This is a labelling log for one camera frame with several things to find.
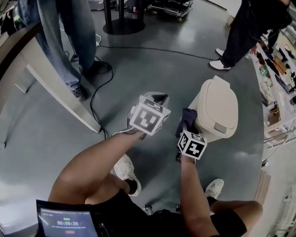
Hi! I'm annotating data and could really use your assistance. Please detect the black tablet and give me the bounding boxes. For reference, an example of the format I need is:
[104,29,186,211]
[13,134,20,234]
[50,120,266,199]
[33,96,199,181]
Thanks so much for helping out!
[36,199,97,237]

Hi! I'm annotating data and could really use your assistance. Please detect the person's black shorts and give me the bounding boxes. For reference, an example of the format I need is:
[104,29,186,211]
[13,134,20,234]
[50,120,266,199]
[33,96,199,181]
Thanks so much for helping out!
[92,188,248,237]

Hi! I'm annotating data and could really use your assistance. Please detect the beige pedal trash bin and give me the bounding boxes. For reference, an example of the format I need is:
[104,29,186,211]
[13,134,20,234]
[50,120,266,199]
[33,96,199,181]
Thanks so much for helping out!
[187,75,239,142]

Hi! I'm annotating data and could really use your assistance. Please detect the person's leg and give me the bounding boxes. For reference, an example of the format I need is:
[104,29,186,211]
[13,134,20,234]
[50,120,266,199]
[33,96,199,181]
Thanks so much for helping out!
[85,173,130,206]
[209,200,264,224]

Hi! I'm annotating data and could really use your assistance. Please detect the person's left forearm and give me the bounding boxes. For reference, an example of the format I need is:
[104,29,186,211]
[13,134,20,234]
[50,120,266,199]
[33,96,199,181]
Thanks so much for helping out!
[48,131,146,204]

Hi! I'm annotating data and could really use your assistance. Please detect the black adapter cable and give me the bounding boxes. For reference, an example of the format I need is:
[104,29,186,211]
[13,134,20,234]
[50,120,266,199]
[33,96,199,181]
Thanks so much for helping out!
[98,45,215,61]

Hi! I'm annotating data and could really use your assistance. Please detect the round wooden table black legs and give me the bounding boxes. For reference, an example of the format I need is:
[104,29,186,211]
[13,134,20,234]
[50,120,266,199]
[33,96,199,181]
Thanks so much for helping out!
[103,0,146,35]

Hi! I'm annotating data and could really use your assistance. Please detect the white desk with brown top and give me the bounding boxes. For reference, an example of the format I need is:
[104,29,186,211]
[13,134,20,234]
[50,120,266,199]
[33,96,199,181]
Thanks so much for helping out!
[0,23,102,149]

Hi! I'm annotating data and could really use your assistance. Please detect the black platform trolley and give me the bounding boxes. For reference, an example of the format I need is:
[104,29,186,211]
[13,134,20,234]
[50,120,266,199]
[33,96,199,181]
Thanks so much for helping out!
[145,0,194,23]

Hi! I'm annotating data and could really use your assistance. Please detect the person's left leg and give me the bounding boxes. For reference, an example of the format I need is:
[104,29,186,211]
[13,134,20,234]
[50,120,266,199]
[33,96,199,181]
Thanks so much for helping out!
[85,173,130,206]

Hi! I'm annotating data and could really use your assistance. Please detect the purple cloth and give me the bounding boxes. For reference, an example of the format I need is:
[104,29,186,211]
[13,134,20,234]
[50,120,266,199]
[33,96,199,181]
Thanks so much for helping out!
[175,107,198,139]

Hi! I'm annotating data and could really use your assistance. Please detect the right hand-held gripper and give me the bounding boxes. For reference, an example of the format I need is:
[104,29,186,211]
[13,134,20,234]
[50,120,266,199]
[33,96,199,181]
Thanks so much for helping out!
[175,122,208,164]

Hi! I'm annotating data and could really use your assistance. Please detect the person's white sneaker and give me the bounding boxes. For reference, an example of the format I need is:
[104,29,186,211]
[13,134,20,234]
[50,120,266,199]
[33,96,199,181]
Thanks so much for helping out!
[111,154,142,197]
[204,178,224,200]

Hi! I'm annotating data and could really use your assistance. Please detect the black floor cable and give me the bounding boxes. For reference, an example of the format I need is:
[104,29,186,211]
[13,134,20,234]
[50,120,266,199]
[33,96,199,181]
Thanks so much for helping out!
[90,55,114,139]

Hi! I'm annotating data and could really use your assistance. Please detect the white shelving unit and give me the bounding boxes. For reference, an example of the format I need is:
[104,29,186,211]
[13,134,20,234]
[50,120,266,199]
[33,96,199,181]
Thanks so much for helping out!
[251,23,296,149]

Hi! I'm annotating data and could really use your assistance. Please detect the person's left white sneaker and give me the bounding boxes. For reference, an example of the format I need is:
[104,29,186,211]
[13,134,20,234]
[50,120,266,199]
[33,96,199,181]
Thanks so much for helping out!
[111,154,142,197]

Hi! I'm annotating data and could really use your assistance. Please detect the person's right leg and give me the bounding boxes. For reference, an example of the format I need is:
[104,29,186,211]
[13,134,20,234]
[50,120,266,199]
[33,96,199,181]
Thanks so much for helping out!
[209,200,264,224]

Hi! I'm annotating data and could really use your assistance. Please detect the person's right white sneaker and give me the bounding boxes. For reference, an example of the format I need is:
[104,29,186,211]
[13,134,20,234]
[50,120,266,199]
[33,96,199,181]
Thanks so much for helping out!
[204,178,224,200]

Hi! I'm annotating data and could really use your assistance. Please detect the person's right forearm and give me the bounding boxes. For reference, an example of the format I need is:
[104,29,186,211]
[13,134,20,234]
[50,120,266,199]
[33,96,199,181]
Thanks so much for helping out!
[179,155,219,237]

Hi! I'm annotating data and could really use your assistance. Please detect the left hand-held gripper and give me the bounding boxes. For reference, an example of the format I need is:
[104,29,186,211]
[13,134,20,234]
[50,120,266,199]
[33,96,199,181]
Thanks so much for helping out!
[126,92,172,141]

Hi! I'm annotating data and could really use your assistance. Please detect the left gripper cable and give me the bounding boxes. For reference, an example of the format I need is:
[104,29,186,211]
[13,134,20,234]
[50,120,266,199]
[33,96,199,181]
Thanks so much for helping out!
[112,126,139,137]

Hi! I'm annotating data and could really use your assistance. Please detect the long-handled broom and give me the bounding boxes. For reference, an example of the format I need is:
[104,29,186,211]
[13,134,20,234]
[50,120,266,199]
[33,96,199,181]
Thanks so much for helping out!
[261,131,292,166]

